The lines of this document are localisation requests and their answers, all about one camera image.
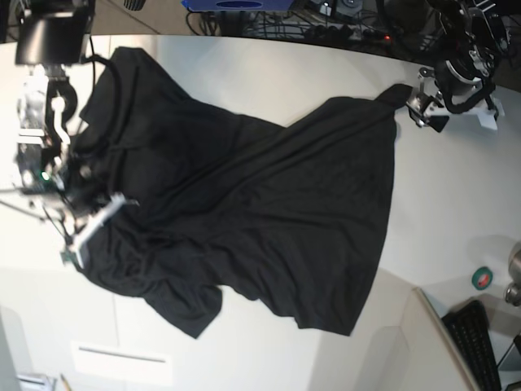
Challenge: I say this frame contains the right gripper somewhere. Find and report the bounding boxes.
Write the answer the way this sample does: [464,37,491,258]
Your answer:
[44,158,111,222]

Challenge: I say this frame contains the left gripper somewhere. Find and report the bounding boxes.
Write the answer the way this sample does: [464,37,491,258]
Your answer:
[406,61,495,128]

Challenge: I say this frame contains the black t-shirt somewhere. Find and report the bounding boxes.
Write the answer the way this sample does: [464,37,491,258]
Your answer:
[78,47,411,338]

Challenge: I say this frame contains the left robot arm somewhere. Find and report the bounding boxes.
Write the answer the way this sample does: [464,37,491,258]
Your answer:
[406,1,511,133]

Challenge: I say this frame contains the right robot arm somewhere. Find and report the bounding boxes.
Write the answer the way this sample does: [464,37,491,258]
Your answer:
[15,1,124,224]

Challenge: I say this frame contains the black power strip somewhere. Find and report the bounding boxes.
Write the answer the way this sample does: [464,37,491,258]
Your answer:
[304,24,392,44]

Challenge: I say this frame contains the green tape roll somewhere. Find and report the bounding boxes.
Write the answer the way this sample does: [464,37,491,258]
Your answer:
[471,266,493,291]

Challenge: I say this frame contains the blue box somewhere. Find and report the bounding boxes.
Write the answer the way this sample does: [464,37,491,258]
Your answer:
[181,0,294,11]

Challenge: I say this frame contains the metal cylinder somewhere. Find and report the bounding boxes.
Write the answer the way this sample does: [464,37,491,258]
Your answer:
[504,250,521,307]

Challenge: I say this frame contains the black keyboard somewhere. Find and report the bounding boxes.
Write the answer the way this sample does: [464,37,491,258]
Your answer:
[442,300,501,391]

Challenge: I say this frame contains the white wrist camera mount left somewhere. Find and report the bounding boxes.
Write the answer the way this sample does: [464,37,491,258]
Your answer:
[421,97,505,133]

